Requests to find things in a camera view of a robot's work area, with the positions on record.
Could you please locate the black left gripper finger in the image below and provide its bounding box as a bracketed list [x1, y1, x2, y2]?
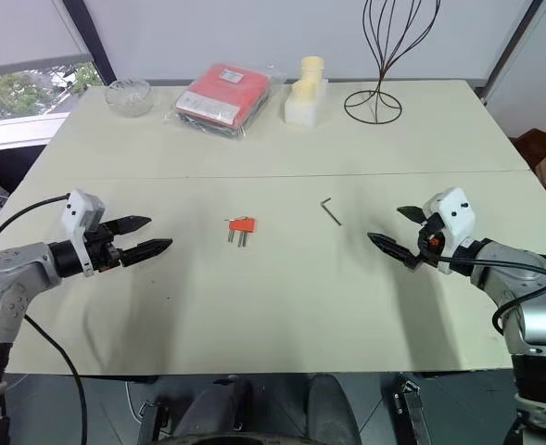
[106, 214, 153, 235]
[120, 238, 173, 268]

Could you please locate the black table bracket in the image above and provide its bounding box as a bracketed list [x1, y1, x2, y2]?
[391, 378, 434, 445]
[136, 400, 171, 445]

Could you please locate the dark rounded robot leg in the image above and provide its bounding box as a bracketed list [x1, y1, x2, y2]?
[170, 377, 253, 445]
[305, 373, 363, 445]

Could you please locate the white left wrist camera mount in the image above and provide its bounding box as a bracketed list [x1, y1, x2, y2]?
[61, 188, 105, 278]

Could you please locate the black wire stand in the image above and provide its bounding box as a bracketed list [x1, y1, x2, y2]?
[342, 0, 442, 125]

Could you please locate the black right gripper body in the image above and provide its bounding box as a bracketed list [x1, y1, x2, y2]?
[413, 214, 451, 273]

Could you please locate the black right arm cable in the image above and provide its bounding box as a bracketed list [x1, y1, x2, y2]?
[418, 222, 546, 335]

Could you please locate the black hex key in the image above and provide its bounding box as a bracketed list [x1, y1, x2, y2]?
[319, 197, 344, 227]

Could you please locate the clear glass bowl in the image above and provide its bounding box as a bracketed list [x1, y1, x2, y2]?
[104, 79, 154, 118]

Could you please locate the cream plastic cup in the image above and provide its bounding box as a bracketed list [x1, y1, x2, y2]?
[299, 56, 325, 87]

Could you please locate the red plastic block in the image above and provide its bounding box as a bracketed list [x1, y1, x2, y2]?
[228, 216, 258, 235]

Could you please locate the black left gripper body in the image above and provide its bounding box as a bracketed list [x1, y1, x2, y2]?
[83, 222, 124, 273]

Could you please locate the red package in plastic bag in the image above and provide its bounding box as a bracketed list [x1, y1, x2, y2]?
[162, 61, 286, 141]

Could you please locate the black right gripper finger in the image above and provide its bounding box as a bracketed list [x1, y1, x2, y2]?
[396, 206, 425, 226]
[367, 232, 424, 271]

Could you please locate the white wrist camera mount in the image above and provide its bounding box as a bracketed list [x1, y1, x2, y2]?
[61, 188, 105, 278]
[421, 186, 477, 254]

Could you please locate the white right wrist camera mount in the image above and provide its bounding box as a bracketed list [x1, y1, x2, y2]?
[421, 186, 477, 254]

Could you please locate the white and yellow plastic block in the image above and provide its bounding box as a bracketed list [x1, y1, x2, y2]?
[282, 77, 329, 127]

